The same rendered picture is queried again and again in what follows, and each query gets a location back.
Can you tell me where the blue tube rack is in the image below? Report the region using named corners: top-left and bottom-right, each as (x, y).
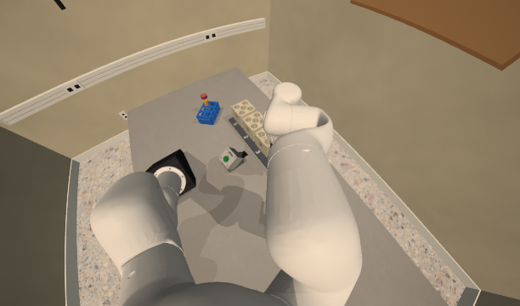
top-left (196, 101), bottom-right (220, 125)

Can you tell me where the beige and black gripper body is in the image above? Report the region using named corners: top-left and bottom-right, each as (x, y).
top-left (266, 134), bottom-right (281, 144)

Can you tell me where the beige bucket adapter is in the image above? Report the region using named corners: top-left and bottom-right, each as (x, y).
top-left (231, 99), bottom-right (257, 128)
top-left (242, 111), bottom-right (263, 142)
top-left (255, 129), bottom-right (271, 157)

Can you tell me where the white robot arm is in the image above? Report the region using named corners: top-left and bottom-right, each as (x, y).
top-left (90, 82), bottom-right (362, 306)

